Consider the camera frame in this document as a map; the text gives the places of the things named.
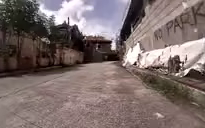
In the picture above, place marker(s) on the grey concrete block wall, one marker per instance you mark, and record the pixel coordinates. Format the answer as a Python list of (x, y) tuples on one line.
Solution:
[(170, 23)]

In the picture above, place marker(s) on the white tarpaulin sheets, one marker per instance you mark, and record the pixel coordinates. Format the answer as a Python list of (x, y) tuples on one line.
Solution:
[(190, 53)]

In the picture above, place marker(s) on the weedy roadside gutter strip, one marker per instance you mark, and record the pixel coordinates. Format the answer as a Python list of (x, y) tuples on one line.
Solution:
[(170, 87)]

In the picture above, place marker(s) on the large leafy tree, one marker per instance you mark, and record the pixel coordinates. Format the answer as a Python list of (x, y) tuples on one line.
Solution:
[(20, 15)]

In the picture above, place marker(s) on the dark building above wall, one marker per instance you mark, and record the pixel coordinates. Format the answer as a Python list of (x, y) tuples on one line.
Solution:
[(133, 15)]

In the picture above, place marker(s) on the dark roofed house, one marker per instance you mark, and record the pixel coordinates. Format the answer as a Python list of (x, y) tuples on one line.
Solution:
[(70, 35)]

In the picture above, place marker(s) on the brown roofed building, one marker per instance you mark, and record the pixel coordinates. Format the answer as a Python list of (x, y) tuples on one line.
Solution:
[(98, 48)]

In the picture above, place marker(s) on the grey concrete road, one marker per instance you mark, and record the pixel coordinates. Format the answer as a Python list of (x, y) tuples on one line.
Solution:
[(90, 96)]

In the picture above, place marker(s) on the weathered pale boundary wall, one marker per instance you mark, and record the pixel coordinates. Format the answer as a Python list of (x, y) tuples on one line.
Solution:
[(30, 55)]

